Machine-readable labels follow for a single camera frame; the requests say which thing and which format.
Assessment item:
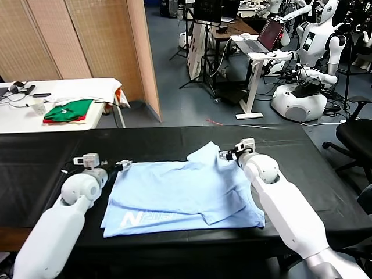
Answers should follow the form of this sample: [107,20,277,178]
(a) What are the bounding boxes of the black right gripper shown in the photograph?
[218,148,242,162]

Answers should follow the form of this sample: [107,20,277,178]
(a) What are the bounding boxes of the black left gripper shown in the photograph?
[98,159,133,175]

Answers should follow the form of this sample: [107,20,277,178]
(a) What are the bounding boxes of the light blue t-shirt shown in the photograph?
[100,141,266,238]

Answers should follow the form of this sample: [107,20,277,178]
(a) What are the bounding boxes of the orange cloth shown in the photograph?
[104,89,123,115]

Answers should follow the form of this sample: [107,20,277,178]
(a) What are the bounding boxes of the white standing desk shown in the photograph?
[231,35,291,120]

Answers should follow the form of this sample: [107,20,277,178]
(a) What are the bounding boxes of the green folded shirt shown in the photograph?
[44,99,94,122]

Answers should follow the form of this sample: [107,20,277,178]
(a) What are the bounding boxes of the black table cover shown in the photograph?
[0,124,372,256]

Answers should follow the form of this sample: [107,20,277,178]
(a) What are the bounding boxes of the red folded shirt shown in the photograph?
[43,113,88,125]

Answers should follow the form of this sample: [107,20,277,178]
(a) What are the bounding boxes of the white orange bin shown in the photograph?
[46,78,131,109]

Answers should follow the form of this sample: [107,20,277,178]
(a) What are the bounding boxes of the black tripod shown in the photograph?
[179,22,219,99]

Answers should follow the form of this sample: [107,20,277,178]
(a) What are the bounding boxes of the white paper cup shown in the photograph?
[31,98,47,116]

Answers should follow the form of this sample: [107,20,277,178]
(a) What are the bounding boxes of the white leaning board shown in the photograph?
[186,23,210,81]

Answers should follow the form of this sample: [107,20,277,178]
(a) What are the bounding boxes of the white side table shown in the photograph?
[0,77,126,134]

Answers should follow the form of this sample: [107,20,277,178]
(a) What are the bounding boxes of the brown desk black legs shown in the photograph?
[210,19,259,85]

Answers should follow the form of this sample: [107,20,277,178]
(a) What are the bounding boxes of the wooden folding partition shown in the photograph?
[0,0,162,124]

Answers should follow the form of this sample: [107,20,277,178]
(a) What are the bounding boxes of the open silver laptop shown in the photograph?
[234,19,285,55]

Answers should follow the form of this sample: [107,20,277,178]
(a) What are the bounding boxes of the black office chair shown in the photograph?
[321,96,372,175]

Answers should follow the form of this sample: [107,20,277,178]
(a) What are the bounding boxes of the black headphones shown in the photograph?
[9,81,27,94]

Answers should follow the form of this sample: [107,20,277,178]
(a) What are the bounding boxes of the white humanoid robot wheeled base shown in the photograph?
[271,0,346,122]

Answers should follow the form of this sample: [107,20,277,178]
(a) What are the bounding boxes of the black panel on tripod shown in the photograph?
[193,0,223,24]

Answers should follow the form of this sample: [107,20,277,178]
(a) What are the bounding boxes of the black desk monitor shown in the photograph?
[220,0,241,22]

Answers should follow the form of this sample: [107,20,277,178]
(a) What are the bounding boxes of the dark chair backrest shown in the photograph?
[356,183,372,216]

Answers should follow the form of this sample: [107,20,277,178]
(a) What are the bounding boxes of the black pole stand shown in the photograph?
[344,26,354,113]

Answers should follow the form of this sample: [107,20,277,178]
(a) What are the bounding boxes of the slim white humanoid robot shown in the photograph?
[261,0,312,23]

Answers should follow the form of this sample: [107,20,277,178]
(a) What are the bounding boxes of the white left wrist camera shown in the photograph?
[73,153,101,169]

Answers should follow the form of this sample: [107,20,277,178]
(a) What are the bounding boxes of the black cable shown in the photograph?
[92,99,131,109]

